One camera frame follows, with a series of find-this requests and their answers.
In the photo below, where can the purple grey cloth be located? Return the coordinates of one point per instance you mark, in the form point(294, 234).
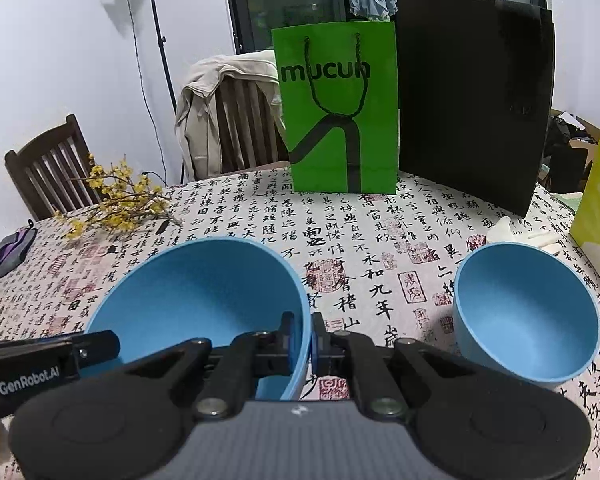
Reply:
point(10, 255)

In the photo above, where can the calligraphy printed tablecloth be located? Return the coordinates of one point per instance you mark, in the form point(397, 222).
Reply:
point(380, 270)

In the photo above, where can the white glove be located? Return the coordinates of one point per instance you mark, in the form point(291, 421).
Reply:
point(505, 230)

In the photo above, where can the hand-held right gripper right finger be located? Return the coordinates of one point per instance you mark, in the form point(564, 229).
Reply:
point(319, 345)

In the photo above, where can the chair with beige jacket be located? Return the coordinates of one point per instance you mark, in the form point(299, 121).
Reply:
point(195, 130)

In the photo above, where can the black paper bag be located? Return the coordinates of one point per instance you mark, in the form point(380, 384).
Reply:
point(470, 110)

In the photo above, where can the yellow flower branch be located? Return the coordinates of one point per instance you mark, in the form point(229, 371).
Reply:
point(120, 195)

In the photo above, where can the dark framed glass door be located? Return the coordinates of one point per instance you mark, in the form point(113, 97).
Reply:
point(290, 0)

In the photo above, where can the wooden chair under jacket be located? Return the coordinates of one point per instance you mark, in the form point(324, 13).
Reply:
point(240, 125)

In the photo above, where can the dark wooden chair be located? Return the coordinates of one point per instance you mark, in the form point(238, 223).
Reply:
point(45, 160)

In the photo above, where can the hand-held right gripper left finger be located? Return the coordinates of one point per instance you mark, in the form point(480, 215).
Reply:
point(285, 341)

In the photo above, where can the blue bowl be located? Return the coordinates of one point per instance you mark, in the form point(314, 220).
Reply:
point(195, 300)
point(525, 320)

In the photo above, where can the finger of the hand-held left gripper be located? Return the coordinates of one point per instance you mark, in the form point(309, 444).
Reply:
point(97, 347)

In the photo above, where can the green paper bag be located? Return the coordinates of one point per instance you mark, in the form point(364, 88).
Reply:
point(380, 110)

